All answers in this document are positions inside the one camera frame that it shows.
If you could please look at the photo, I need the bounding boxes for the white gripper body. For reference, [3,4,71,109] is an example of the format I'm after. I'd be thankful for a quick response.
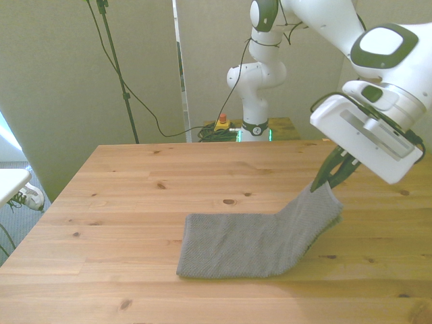
[309,94,424,185]

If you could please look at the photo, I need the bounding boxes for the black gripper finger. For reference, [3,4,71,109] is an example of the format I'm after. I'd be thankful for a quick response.
[328,156,360,190]
[310,145,342,194]

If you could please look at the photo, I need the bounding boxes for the grey towel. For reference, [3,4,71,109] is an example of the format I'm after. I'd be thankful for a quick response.
[175,184,345,281]

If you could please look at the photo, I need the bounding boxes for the small wooden robot base table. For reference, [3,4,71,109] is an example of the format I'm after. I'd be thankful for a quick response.
[201,116,302,143]

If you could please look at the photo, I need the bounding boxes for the yellow emergency stop button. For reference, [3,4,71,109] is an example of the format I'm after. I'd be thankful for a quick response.
[213,113,232,133]

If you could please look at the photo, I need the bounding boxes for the white partition edge strip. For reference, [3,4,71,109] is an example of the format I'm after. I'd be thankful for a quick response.
[171,0,194,144]

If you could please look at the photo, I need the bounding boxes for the white sneaker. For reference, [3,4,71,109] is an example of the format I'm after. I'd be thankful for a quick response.
[7,183,46,213]

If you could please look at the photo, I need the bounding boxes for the white side table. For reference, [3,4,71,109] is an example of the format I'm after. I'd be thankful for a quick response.
[0,167,32,207]

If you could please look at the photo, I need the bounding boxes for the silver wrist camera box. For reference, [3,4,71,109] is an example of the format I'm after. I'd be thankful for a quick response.
[340,108,416,159]

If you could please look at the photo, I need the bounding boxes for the coiled dark cable bundle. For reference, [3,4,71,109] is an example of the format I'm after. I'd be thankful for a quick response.
[196,121,242,143]

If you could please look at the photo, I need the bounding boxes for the thin black hanging cable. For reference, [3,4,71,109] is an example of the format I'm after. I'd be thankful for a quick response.
[86,0,253,138]

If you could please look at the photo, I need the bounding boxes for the black camera stand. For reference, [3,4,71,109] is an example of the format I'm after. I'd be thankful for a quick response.
[84,0,141,144]

